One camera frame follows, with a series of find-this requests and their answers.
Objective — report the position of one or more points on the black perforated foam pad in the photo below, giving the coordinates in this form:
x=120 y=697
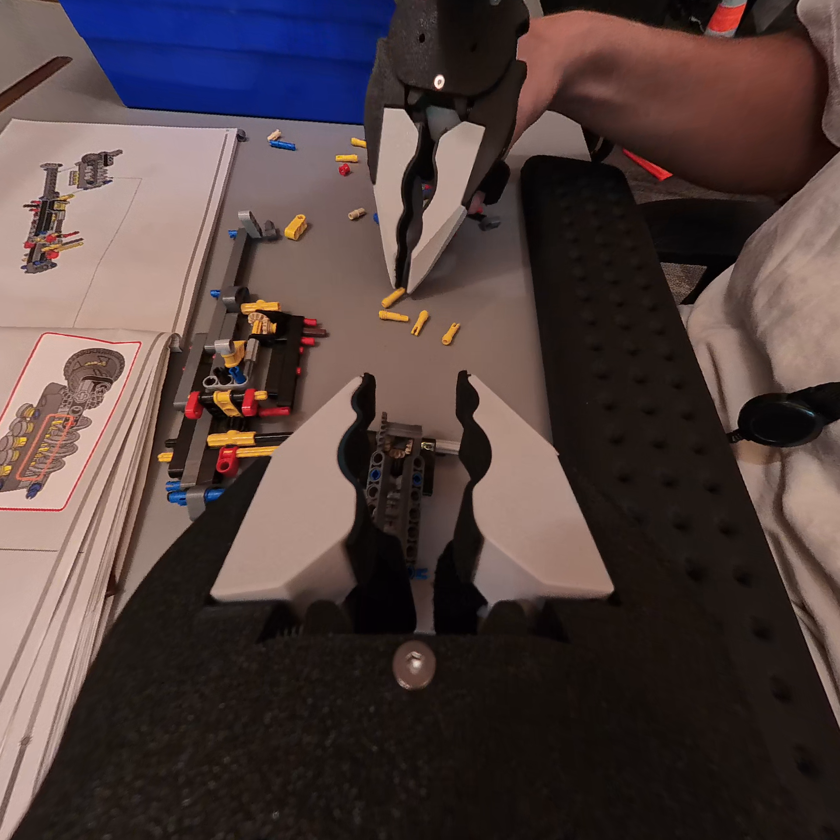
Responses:
x=656 y=459

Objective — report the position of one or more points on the long lego chassis assembly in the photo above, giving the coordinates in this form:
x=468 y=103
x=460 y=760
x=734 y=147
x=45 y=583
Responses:
x=262 y=394

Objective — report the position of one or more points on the person's right forearm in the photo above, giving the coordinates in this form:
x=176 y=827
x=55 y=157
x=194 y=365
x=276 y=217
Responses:
x=689 y=98

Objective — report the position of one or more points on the person's white shirt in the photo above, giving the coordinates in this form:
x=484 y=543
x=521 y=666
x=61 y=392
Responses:
x=774 y=328

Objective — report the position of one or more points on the lego instruction booklet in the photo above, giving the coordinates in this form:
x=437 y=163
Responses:
x=98 y=197

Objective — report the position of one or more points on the yellow lego connector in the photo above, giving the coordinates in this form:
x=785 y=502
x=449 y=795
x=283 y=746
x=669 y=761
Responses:
x=295 y=226

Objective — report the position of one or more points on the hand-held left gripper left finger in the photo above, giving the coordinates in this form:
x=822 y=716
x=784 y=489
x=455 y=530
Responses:
x=289 y=525

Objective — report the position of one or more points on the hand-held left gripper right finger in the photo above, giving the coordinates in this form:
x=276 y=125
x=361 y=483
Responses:
x=538 y=525

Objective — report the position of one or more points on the heap of small lego pieces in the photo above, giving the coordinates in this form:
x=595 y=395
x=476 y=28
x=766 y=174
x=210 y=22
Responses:
x=346 y=158

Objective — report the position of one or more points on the grey lego gear assembly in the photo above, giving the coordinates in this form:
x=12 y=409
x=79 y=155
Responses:
x=397 y=485

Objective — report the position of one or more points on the blue plastic bin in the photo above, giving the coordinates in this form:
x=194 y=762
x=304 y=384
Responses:
x=229 y=59

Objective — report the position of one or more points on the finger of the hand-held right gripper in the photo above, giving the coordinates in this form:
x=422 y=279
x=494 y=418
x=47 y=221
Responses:
x=453 y=184
x=392 y=170

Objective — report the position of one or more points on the orange traffic cone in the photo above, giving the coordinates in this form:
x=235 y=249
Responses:
x=725 y=19

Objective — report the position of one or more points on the person's right hand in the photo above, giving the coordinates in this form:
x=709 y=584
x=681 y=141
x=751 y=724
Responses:
x=548 y=59

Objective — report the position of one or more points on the yellow lego pin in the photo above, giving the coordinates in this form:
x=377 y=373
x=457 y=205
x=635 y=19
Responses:
x=420 y=322
x=392 y=297
x=394 y=316
x=450 y=333

